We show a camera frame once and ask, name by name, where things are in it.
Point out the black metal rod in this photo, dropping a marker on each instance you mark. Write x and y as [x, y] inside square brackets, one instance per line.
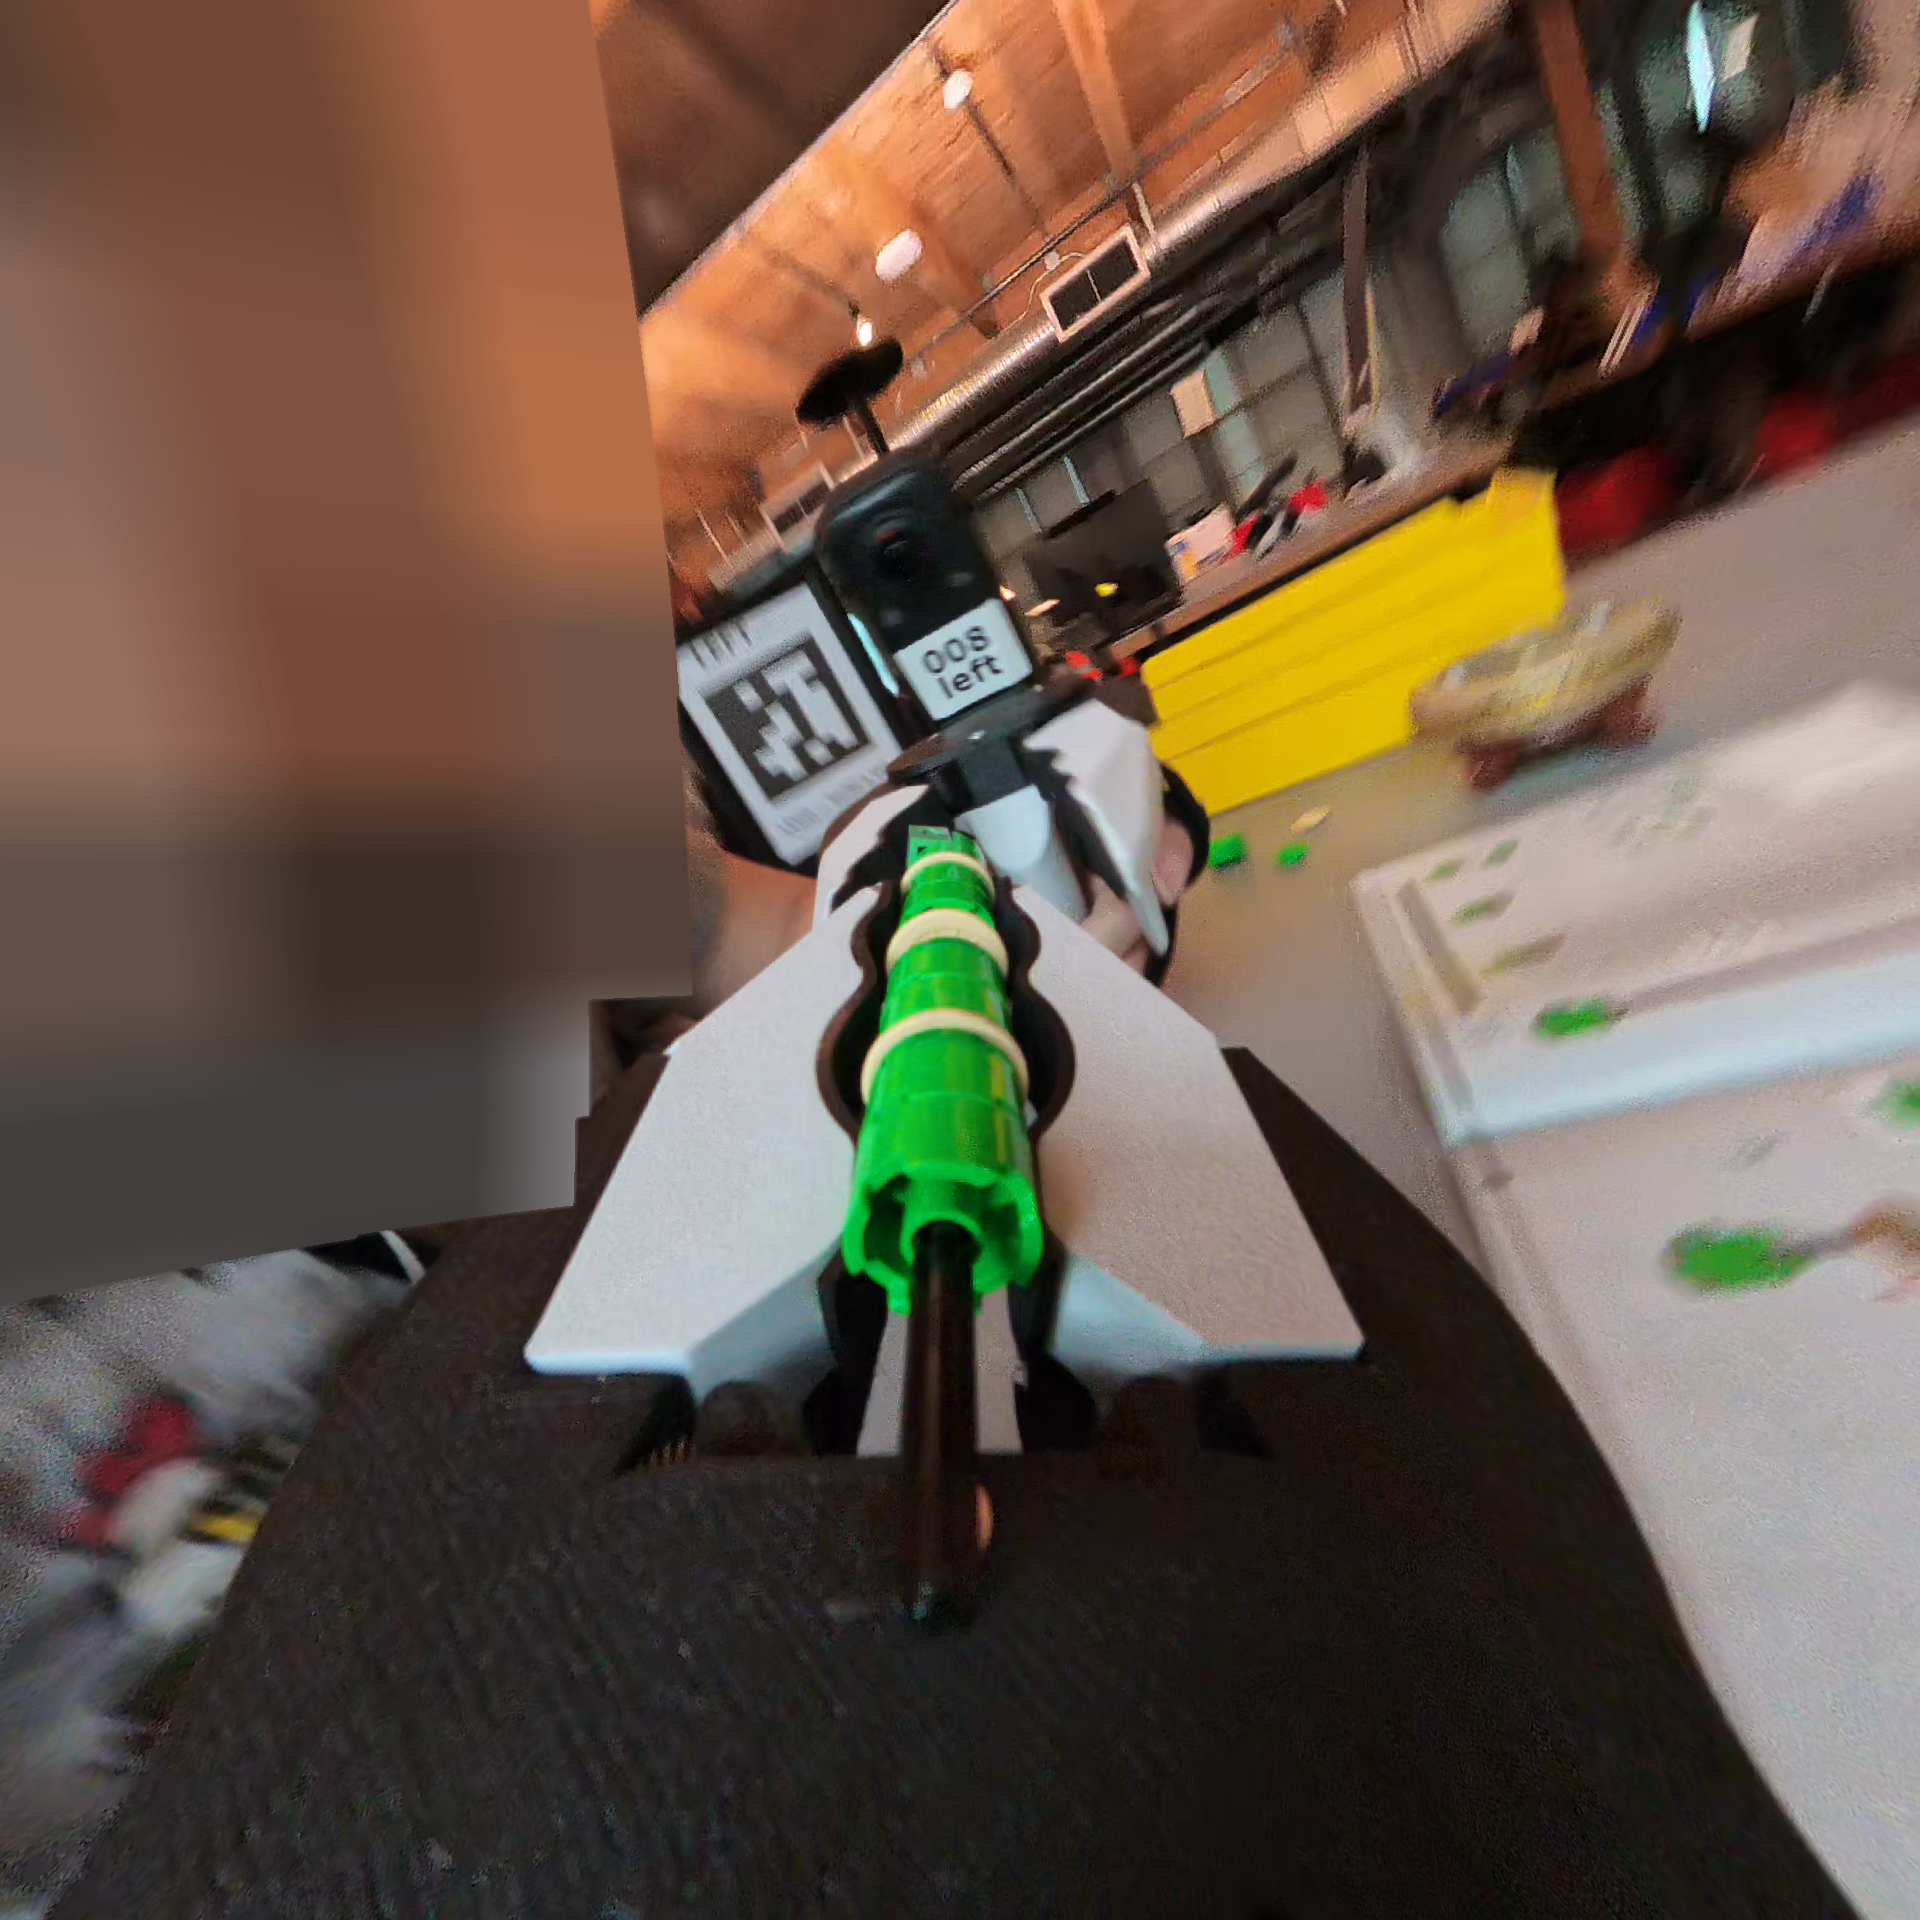
[938, 1424]

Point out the red crate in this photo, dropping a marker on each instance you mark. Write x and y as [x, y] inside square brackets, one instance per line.
[1823, 428]

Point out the yellow plastic bin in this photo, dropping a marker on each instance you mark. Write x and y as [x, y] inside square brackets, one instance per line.
[1321, 676]

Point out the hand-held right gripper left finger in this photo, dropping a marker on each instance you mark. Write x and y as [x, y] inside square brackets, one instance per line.
[705, 1200]

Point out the black round ceiling lamp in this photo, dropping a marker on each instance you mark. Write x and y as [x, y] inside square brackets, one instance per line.
[849, 376]

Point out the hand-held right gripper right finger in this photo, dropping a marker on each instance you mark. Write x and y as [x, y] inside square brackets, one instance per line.
[1202, 1200]

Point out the white instruction sheet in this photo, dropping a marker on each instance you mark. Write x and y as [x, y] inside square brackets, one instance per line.
[1724, 1424]
[1682, 902]

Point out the gold disc toy on stand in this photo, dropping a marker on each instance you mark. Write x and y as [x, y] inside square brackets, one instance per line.
[1547, 692]

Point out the black monitor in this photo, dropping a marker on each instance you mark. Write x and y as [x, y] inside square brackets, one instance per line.
[1095, 540]

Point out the storage shelf rack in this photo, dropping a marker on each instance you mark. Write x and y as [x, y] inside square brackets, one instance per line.
[1666, 301]

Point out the person's left hand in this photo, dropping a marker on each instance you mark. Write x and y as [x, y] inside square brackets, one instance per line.
[1141, 922]

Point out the silver air duct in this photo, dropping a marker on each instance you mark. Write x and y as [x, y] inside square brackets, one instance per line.
[1141, 301]

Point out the white ceiling vent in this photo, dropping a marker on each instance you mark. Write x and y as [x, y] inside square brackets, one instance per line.
[796, 504]
[1095, 282]

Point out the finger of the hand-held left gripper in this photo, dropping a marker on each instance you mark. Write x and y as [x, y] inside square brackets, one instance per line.
[1027, 849]
[1118, 796]

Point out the green toy pieces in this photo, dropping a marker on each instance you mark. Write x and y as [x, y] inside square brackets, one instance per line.
[946, 1080]

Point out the grey desk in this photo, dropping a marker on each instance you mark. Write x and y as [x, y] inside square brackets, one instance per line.
[1291, 960]

